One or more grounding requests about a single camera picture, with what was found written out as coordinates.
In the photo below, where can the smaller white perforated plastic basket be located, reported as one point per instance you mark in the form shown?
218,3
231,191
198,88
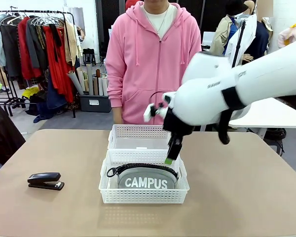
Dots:
118,138

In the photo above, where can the person in pink hoodie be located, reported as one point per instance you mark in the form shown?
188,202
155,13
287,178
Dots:
148,74

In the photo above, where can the gray storage box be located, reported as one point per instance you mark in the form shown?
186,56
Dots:
93,102

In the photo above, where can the yellow bag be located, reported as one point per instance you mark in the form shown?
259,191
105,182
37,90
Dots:
30,91

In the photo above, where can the beige paper roll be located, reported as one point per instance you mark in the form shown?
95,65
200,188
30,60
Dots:
80,79

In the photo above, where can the white paper roll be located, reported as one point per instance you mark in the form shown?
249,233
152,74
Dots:
100,86
104,86

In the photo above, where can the slanted gray paper roll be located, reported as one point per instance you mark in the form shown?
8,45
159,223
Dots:
76,82

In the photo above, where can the gray CAMPUS pencil case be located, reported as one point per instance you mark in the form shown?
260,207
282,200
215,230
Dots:
145,182

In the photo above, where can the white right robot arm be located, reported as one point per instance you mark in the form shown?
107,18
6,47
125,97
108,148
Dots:
212,98

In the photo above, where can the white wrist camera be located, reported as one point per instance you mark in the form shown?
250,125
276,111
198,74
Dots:
153,111

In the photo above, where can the mannequin in navy shirt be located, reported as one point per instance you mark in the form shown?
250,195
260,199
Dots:
261,37

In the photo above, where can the black hat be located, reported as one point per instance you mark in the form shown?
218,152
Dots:
234,6

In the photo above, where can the beige hanging garment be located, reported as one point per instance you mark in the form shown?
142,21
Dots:
70,42

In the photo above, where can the person's right hand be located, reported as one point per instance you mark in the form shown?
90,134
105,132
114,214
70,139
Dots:
117,115

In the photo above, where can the pink fluffy garment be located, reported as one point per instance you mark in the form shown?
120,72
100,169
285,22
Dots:
286,37

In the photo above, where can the red hanging jacket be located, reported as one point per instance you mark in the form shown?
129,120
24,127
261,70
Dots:
24,54

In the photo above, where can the brown paper roll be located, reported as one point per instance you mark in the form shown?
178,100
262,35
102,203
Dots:
95,86

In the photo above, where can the black bag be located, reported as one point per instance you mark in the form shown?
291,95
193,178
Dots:
88,56

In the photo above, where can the blue cloth on floor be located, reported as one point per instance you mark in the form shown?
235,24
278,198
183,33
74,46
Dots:
40,116

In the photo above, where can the white sticker label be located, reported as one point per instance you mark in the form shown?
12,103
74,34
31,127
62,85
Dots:
141,148

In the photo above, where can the black chair under table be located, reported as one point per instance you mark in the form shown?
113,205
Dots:
276,138

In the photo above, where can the black hanging scarf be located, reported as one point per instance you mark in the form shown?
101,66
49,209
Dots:
56,37

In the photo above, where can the dark brown hanging coat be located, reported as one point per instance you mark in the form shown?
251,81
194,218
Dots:
11,49

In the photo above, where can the mannequin with beige trench coat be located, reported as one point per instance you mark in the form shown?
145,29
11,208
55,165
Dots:
220,37

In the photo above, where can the black stapler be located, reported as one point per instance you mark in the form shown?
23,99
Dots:
43,179

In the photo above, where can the tall gray paper roll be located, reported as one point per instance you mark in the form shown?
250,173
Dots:
90,79

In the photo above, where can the white background table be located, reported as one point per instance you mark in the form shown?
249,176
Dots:
273,116

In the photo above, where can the black metal clothes rack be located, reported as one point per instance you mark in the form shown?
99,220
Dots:
71,74

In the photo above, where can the dark cloth covered object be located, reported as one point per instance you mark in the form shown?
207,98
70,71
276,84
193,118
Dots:
2,133

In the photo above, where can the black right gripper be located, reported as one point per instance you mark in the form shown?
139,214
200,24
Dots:
178,124

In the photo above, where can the navy denim garment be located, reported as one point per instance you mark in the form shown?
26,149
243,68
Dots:
55,96

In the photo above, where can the white lab coat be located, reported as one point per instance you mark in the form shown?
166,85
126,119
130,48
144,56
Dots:
246,37

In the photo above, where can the gray hanging jacket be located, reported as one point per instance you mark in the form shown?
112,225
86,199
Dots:
33,44

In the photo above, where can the person's right forearm pink sleeve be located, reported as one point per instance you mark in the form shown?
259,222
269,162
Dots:
114,91

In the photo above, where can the larger white perforated plastic basket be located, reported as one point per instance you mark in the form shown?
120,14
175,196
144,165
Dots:
143,196

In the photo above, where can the red hanging dress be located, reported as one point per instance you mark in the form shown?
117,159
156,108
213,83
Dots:
60,74

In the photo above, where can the black tripod pole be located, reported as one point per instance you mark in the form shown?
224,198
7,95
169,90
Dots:
239,42

